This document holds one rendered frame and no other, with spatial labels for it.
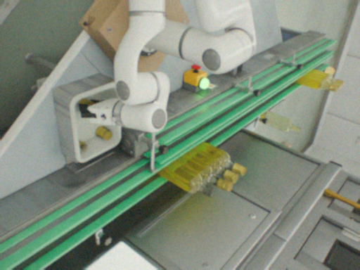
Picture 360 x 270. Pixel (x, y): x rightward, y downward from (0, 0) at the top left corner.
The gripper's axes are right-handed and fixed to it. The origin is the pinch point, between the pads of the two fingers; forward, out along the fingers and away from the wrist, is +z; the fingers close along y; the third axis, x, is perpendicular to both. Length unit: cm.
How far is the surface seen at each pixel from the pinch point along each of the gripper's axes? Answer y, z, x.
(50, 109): -9.6, 5.1, 1.7
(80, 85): -1.6, -0.1, 7.0
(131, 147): 11.1, -2.0, -17.5
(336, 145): 617, 108, -287
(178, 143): 29.1, -6.6, -22.4
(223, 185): 26, -28, -33
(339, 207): 67, -53, -57
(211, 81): 66, 3, -9
